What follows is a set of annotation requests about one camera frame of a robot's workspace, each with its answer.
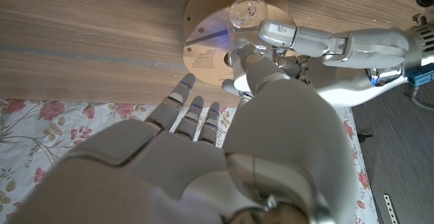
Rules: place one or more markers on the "cardboard filament reel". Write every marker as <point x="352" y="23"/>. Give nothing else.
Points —
<point x="207" y="47"/>

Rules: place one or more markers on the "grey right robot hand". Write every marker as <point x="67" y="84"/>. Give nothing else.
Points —
<point x="169" y="176"/>

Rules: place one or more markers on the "floral backdrop cloth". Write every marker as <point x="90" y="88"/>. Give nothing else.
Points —
<point x="51" y="132"/>

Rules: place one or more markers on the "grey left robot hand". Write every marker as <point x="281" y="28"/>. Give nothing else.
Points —
<point x="366" y="47"/>

